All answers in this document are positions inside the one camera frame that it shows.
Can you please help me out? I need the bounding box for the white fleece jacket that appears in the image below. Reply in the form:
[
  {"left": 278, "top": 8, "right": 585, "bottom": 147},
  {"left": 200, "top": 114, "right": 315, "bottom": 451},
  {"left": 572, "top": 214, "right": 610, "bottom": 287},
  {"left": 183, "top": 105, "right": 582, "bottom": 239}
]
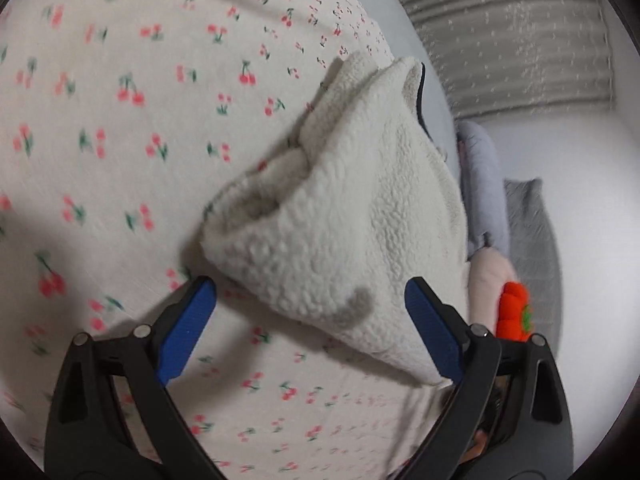
[{"left": 202, "top": 53, "right": 468, "bottom": 385}]

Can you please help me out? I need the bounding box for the orange pumpkin plush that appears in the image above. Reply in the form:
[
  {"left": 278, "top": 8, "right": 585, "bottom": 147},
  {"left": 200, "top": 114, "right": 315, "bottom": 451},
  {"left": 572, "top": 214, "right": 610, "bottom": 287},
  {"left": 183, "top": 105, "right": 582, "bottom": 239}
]
[{"left": 495, "top": 282, "right": 534, "bottom": 341}]

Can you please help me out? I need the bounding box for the beige pink cushion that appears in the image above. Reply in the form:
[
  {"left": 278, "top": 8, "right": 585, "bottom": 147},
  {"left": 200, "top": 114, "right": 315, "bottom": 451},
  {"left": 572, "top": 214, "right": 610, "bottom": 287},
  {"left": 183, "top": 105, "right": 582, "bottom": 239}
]
[{"left": 468, "top": 247, "right": 518, "bottom": 333}]

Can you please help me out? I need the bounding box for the grey quilted pillow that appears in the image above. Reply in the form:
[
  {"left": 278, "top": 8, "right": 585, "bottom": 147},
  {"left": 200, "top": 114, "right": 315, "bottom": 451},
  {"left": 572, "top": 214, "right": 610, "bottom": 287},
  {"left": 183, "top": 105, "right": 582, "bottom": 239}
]
[{"left": 504, "top": 179, "right": 563, "bottom": 352}]

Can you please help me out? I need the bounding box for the grey-blue folded blanket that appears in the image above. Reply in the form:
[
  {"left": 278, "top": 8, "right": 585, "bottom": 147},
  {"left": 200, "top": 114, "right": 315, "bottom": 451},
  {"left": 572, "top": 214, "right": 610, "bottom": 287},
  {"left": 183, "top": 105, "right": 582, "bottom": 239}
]
[{"left": 458, "top": 120, "right": 510, "bottom": 257}]

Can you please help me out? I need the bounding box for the cherry print bed pad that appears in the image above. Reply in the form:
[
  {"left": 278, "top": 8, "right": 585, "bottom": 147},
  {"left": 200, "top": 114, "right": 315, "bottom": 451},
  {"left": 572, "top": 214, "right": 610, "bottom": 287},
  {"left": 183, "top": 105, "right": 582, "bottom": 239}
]
[{"left": 1, "top": 0, "right": 431, "bottom": 479}]

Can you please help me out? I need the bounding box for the grey dotted curtain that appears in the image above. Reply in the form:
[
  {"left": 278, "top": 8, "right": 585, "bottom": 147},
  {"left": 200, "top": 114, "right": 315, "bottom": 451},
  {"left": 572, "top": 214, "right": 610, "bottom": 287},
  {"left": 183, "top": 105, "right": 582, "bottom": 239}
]
[{"left": 399, "top": 0, "right": 615, "bottom": 119}]

